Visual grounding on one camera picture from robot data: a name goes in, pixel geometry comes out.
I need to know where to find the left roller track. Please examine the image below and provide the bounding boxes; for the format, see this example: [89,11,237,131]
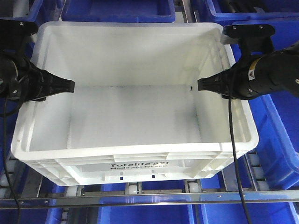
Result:
[64,185,82,197]

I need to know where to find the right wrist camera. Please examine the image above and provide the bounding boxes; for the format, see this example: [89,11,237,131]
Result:
[220,24,275,56]

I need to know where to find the blue bin right side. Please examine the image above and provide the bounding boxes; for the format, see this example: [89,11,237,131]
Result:
[231,42,299,191]

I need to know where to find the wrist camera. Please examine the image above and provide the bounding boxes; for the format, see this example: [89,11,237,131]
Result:
[220,24,275,56]
[0,19,38,51]

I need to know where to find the black left cable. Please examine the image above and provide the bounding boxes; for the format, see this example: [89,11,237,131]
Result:
[2,46,26,224]

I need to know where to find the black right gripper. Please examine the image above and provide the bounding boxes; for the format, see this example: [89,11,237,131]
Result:
[197,50,290,100]

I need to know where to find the black right cable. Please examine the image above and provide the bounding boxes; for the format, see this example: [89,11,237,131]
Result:
[228,67,253,224]

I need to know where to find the blue bin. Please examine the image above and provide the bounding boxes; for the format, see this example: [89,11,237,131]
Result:
[61,0,176,23]
[202,0,299,26]
[97,180,197,224]
[231,42,299,191]

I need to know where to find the metal shelf front rail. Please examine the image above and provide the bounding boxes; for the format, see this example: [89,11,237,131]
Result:
[0,190,299,210]

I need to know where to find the blue bin upper right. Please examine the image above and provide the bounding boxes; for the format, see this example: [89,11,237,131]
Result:
[202,0,299,26]

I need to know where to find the black cable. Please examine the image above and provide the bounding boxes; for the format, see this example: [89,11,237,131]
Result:
[228,67,253,224]
[2,46,26,224]

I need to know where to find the right roller track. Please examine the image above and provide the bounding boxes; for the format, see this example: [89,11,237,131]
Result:
[184,179,202,193]

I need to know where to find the white plastic tote bin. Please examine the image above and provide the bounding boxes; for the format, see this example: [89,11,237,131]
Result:
[11,21,259,187]

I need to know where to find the roller track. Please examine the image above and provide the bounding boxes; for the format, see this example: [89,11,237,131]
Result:
[125,182,142,195]
[184,179,202,193]
[64,185,82,197]

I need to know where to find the middle roller track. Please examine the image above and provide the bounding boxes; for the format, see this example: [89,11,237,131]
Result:
[125,182,142,195]

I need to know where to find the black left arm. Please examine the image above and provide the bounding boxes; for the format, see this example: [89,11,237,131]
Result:
[0,51,75,102]

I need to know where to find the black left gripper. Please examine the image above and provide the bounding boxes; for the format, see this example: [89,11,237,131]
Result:
[0,52,75,102]

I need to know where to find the blue bin top centre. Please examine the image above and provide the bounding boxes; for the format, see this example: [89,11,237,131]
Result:
[61,0,176,23]

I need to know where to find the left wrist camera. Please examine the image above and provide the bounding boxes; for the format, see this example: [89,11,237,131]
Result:
[0,19,38,51]

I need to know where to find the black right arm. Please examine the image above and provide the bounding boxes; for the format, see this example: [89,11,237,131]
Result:
[197,42,299,100]

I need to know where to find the blue bin lower centre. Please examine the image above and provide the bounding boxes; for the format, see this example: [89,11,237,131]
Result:
[97,180,197,224]

